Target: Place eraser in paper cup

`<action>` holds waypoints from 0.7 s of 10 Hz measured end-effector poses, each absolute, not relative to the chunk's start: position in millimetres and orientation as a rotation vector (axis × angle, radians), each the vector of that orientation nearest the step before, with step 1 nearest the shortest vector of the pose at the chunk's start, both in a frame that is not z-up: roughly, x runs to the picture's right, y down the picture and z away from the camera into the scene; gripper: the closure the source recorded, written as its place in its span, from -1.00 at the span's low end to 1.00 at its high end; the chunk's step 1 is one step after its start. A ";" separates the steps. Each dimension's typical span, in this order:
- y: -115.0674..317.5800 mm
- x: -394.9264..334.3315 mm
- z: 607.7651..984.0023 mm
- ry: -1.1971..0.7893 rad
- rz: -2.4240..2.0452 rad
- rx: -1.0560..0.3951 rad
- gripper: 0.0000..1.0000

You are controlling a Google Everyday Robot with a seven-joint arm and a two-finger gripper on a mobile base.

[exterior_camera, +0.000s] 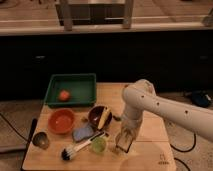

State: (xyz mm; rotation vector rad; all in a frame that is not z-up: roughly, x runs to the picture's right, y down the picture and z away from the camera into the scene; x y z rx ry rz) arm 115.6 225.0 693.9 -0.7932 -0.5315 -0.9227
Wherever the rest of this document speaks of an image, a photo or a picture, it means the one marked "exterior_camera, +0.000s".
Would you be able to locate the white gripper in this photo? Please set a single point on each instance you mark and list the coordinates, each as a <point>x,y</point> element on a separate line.
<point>129,131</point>

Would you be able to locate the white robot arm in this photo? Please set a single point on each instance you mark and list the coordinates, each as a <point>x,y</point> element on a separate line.
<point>140,96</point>

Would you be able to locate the green paper cup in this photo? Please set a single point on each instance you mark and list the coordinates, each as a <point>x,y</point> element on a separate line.
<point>98,145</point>

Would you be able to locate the blue eraser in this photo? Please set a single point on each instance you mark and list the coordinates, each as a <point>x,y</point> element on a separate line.
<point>82,133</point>

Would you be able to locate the yellow banana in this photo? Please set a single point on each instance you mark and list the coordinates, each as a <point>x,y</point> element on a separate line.
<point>104,117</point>

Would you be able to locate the dark brown bowl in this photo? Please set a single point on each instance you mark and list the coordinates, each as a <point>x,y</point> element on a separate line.
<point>95,115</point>

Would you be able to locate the orange bowl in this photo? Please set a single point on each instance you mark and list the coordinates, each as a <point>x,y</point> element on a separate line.
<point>61,121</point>

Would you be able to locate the green plastic tray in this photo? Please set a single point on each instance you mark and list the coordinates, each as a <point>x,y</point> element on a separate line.
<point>81,87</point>

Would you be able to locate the orange ball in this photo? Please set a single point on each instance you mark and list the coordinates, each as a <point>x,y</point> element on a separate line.
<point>64,95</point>

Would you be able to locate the dark blue object on floor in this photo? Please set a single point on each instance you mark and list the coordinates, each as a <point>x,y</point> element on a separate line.
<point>201,99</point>

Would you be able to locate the white handled brush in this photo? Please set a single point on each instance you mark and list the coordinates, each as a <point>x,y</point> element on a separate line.
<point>70,151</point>

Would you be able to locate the wooden stool frame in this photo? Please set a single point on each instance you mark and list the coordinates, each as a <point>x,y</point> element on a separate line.
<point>94,12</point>

